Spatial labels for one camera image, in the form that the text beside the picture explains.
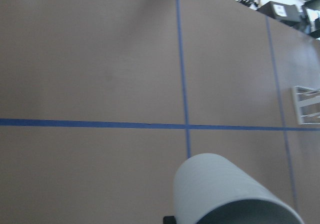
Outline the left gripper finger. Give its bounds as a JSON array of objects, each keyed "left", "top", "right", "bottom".
[{"left": 162, "top": 216, "right": 176, "bottom": 224}]

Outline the grey plastic cup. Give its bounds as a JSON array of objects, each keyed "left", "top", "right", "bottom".
[{"left": 173, "top": 153, "right": 304, "bottom": 224}]

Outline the white wire cup rack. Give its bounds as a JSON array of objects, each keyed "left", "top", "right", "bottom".
[{"left": 291, "top": 85, "right": 320, "bottom": 125}]

